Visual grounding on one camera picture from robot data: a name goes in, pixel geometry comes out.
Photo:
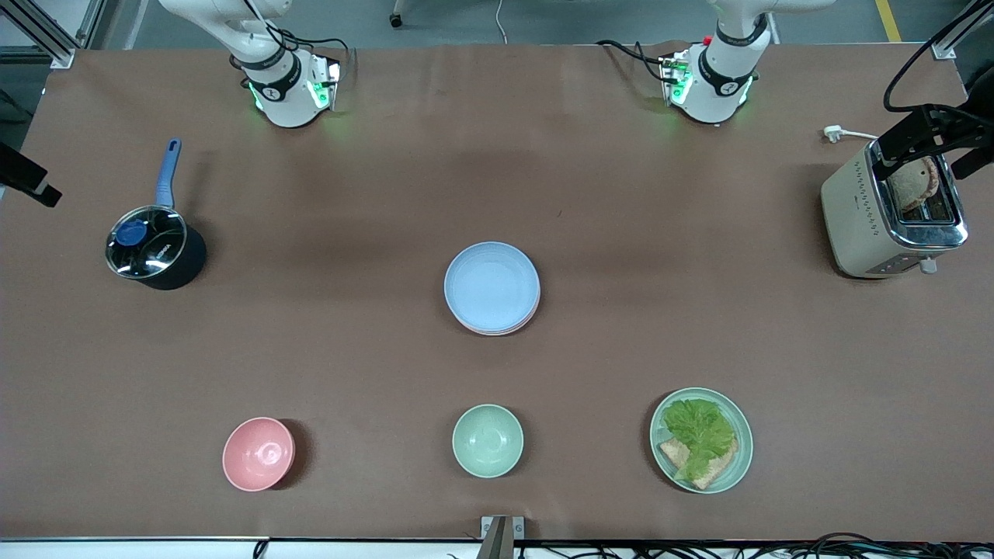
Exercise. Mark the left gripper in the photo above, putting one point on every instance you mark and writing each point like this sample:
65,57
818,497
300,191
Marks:
952,124

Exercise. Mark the blue plate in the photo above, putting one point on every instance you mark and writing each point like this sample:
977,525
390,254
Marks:
491,283

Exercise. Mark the pink plate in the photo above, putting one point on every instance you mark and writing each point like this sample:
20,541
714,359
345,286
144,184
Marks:
509,332

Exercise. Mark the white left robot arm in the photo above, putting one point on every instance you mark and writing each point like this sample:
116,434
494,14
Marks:
710,101

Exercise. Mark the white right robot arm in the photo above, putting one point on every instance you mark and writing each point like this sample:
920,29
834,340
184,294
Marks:
283,105

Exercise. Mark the brown toast slice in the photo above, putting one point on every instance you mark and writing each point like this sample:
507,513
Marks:
912,186

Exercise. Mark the beige chrome toaster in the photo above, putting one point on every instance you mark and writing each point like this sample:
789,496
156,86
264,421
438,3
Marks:
854,225

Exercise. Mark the glass lid blue knob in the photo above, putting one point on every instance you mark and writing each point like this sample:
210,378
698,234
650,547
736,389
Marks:
147,242

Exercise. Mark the yellow floor tape strip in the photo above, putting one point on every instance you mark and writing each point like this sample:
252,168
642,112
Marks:
887,19

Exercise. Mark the left base connector box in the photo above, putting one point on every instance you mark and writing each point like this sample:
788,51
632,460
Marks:
674,78

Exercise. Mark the base connector box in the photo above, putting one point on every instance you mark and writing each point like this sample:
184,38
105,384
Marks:
674,78
326,81

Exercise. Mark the right base connector box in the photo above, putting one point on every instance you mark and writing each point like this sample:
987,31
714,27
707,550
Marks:
326,81

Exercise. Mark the green plate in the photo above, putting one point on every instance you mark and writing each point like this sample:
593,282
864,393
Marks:
743,435

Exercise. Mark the brown table cover mat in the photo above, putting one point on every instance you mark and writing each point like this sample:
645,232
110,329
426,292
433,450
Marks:
388,194

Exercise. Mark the pink bowl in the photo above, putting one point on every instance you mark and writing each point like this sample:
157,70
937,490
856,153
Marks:
258,454

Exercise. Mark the green lettuce leaf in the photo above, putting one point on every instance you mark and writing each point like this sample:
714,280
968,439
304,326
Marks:
699,431

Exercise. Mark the brown bread slice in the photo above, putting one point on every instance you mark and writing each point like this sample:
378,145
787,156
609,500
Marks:
713,473

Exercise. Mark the green bowl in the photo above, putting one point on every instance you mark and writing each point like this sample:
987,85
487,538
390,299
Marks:
487,440

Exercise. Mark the aluminium frame post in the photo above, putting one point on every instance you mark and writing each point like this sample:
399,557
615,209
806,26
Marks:
943,46
46,35

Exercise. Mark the metal table edge bracket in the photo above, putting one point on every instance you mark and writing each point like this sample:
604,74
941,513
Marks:
501,536

